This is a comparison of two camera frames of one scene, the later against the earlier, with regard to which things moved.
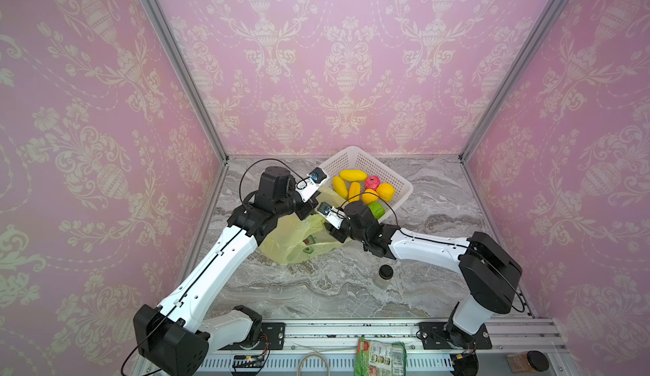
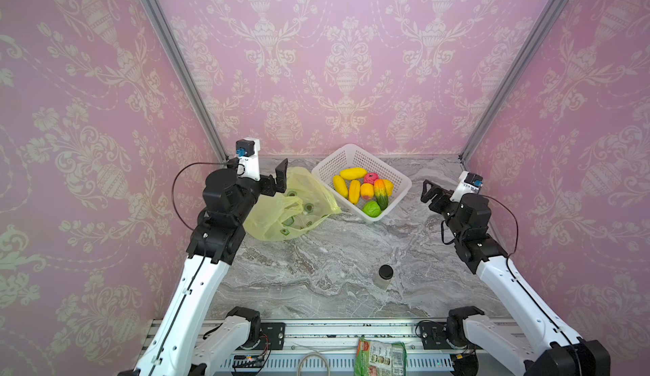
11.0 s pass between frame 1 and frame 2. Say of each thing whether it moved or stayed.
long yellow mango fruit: stayed
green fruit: stayed
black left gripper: moved
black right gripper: moved
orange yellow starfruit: stayed
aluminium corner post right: stayed
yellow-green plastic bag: moved
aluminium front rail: stayed
